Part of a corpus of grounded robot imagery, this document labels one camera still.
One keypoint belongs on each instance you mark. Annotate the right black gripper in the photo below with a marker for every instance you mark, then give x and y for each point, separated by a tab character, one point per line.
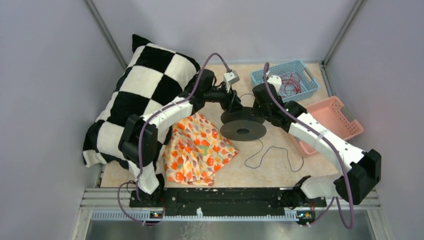
255	109

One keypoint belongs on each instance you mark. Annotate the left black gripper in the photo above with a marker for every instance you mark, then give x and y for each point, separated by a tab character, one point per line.
231	102

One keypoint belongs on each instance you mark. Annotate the dark grey cable spool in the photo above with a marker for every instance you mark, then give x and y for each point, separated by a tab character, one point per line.
242	125

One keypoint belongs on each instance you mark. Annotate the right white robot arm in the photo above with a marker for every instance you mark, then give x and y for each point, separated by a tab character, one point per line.
359	171

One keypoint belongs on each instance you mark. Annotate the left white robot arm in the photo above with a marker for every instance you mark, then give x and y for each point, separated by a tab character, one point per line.
139	140

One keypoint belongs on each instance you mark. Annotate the blue plastic basket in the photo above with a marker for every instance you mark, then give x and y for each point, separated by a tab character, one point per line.
298	82

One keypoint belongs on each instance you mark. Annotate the floral orange cloth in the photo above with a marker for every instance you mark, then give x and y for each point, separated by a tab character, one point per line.
196	152

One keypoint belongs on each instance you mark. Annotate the pink plastic basket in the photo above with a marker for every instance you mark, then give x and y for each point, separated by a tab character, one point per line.
333	114

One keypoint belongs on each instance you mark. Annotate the black white checkered pillow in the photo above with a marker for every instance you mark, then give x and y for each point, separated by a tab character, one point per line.
154	77

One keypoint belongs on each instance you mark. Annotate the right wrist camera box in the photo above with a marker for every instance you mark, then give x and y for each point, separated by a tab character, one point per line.
275	81

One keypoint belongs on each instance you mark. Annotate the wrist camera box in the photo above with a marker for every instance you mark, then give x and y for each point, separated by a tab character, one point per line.
230	78
275	81

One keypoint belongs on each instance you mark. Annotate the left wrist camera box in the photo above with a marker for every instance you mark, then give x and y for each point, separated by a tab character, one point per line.
230	78

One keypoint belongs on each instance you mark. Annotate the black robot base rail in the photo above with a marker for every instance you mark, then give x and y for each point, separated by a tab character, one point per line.
226	201

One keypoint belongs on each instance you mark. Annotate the white slotted cable duct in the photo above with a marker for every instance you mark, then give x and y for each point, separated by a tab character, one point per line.
156	216

